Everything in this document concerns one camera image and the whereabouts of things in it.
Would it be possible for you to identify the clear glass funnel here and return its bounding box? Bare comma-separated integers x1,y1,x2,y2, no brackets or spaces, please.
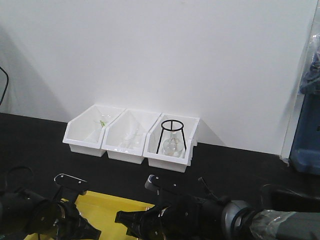
93,114,113,128

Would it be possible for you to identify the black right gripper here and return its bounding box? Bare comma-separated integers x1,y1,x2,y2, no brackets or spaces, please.
114,174,231,240

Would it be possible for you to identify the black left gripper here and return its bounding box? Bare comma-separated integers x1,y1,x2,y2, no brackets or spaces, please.
37,173,102,240

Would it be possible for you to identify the clear round glass flask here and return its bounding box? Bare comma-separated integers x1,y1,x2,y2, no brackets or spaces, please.
163,132,184,158

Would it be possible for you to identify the blue pegboard drying rack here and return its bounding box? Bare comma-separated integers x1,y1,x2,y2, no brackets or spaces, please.
289,94,320,175

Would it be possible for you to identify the black cable on wall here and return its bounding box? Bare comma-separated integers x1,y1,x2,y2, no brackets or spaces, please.
0,66,10,106

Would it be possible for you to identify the yellow plastic tray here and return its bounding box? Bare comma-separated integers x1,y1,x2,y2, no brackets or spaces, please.
24,191,156,240

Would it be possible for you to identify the plastic bag of dark items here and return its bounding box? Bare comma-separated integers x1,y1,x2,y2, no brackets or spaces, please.
299,0,320,95

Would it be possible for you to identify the clear glassware in middle bin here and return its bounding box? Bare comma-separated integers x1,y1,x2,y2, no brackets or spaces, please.
120,128,144,149

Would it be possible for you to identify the white storage bin middle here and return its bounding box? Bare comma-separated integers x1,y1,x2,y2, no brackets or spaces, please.
101,109,161,164

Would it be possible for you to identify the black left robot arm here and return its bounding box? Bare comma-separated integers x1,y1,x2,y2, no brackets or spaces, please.
0,166,102,240

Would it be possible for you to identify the white storage bin right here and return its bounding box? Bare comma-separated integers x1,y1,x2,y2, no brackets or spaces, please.
143,113,200,173

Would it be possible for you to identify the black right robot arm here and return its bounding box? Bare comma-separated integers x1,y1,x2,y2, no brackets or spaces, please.
114,174,320,240

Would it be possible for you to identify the white storage bin left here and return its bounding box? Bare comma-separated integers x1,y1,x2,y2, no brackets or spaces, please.
62,104,125,157

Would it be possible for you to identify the black wire tripod stand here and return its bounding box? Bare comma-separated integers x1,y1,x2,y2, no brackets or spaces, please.
156,119,187,154

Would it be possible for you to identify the white storage bin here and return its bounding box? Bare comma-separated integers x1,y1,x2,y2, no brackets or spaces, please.
62,104,125,157
101,109,161,164
143,113,200,173

